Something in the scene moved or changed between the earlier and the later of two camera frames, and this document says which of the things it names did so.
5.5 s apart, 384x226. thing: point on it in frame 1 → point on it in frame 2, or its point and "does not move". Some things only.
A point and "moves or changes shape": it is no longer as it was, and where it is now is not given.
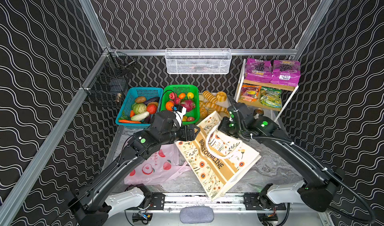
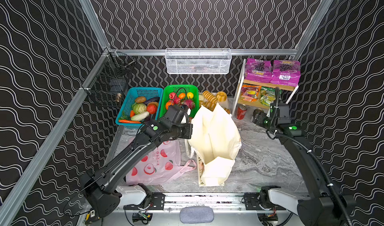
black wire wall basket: x=108 y=85 does not move
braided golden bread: x=203 y=112 → x=209 y=105
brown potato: x=140 y=99 does not move
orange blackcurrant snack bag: x=250 y=93 does not move
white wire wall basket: x=198 y=61 does not move
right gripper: x=226 y=127 → x=276 y=106
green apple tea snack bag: x=271 y=97 does not move
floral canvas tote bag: x=219 y=162 moves or changes shape
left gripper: x=188 y=133 does not move
